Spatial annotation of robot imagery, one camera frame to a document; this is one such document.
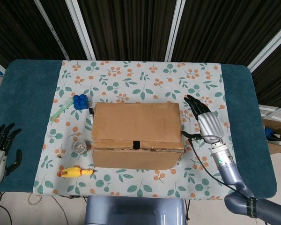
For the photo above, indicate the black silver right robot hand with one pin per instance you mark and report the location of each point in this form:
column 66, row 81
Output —
column 209, row 124

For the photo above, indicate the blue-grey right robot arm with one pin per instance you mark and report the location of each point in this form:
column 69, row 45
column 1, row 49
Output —
column 231, row 175

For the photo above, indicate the open background cardboard box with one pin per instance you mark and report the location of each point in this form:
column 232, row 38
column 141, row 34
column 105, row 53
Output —
column 275, row 124

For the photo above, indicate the small blue plastic object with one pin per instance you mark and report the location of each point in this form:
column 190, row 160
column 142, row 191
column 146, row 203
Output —
column 268, row 133

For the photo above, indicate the teal plush table cover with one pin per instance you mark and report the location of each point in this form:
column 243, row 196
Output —
column 23, row 98

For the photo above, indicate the yellow rubber chicken toy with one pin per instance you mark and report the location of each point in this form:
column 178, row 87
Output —
column 72, row 172

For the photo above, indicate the green plastic comb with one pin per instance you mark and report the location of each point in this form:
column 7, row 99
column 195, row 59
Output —
column 61, row 112

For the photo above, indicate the floral fruit print tablecloth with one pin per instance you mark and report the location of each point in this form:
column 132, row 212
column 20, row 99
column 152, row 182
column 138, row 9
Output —
column 140, row 79

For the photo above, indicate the clear round pin container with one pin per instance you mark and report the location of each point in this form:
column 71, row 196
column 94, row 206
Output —
column 79, row 147

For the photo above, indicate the blue building block toy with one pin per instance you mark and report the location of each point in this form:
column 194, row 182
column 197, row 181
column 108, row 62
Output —
column 80, row 102

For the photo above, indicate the black marker pen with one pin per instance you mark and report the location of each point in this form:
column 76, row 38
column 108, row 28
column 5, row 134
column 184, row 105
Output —
column 91, row 114

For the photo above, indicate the blue-grey robot torso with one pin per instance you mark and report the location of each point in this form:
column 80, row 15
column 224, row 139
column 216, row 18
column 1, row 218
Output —
column 135, row 211

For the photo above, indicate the wide white frame post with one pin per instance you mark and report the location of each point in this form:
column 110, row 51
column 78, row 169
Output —
column 175, row 30
column 80, row 30
column 269, row 47

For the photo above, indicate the thin white frame post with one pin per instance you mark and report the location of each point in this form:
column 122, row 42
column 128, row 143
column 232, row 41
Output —
column 52, row 30

